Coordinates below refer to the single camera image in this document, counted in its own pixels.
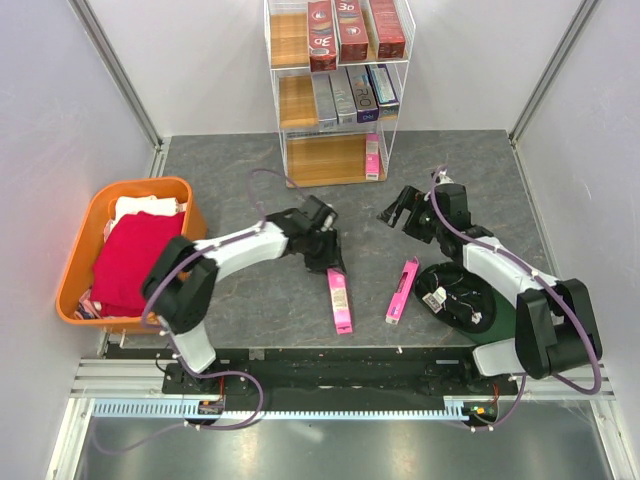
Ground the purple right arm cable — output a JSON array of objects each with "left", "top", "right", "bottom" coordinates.
[{"left": 429, "top": 164, "right": 603, "bottom": 432}]

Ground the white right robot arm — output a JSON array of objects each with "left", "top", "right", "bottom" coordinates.
[{"left": 378, "top": 178, "right": 602, "bottom": 394}]

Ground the red cloth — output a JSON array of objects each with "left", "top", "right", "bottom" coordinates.
[{"left": 90, "top": 213, "right": 184, "bottom": 317}]

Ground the purple toothpaste box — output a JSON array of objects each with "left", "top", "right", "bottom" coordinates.
[
  {"left": 346, "top": 66, "right": 379, "bottom": 123},
  {"left": 366, "top": 64, "right": 400, "bottom": 119}
]

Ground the dark green round bin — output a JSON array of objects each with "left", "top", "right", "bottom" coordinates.
[{"left": 414, "top": 262, "right": 521, "bottom": 346}]

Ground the silver Protefix toothpaste box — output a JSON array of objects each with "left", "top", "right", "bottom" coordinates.
[{"left": 329, "top": 68, "right": 357, "bottom": 125}]

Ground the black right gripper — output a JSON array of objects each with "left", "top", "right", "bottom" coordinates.
[{"left": 376, "top": 185, "right": 445, "bottom": 245}]

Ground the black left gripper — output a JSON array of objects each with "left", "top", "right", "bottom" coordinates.
[{"left": 301, "top": 225, "right": 345, "bottom": 276}]

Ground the orange plastic basket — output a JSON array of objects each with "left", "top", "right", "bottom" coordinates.
[{"left": 55, "top": 177, "right": 207, "bottom": 333}]

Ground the silver plain toothpaste box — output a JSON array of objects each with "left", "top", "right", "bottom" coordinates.
[{"left": 312, "top": 73, "right": 337, "bottom": 131}]

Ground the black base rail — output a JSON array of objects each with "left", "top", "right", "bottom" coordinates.
[{"left": 153, "top": 344, "right": 521, "bottom": 401}]

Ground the pink toothpaste box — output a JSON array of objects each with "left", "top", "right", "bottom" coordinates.
[
  {"left": 385, "top": 257, "right": 420, "bottom": 325},
  {"left": 327, "top": 269, "right": 353, "bottom": 335},
  {"left": 365, "top": 133, "right": 381, "bottom": 181}
]

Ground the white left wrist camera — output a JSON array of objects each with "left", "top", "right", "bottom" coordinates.
[{"left": 321, "top": 205, "right": 337, "bottom": 231}]

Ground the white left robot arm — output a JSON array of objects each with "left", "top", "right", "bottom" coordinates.
[{"left": 141, "top": 195, "right": 346, "bottom": 393}]

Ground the red 3D toothpaste box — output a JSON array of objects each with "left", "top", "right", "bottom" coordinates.
[
  {"left": 307, "top": 1, "right": 337, "bottom": 74},
  {"left": 334, "top": 0, "right": 369, "bottom": 63}
]

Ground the grey slotted cable duct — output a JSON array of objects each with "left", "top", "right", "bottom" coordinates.
[{"left": 92, "top": 398, "right": 471, "bottom": 421}]

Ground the white cloth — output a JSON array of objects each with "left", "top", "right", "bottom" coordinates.
[{"left": 103, "top": 195, "right": 187, "bottom": 239}]

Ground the white wire wooden shelf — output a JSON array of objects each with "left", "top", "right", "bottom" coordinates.
[{"left": 263, "top": 1, "right": 416, "bottom": 187}]

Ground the large red toothpaste box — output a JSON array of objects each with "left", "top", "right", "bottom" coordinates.
[{"left": 368, "top": 0, "right": 406, "bottom": 60}]

